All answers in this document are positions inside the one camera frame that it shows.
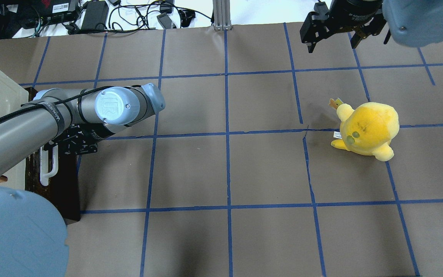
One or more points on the aluminium frame post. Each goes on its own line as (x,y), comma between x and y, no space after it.
(221,15)

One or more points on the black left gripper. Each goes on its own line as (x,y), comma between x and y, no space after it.
(97,134)

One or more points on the yellow plush toy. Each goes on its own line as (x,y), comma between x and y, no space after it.
(367,130)

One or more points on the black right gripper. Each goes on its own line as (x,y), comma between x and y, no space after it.
(354,8)

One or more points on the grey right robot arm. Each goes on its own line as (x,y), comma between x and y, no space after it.
(411,23)

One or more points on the black power adapter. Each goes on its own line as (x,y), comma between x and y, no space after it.
(95,16)

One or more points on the white drawer handle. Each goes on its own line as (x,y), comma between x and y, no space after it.
(48,164)

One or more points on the black electronics box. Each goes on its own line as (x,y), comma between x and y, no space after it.
(57,11)

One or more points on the dark wooden cabinet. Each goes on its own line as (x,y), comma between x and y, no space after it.
(62,190)

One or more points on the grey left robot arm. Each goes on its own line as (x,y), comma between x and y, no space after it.
(32,230)

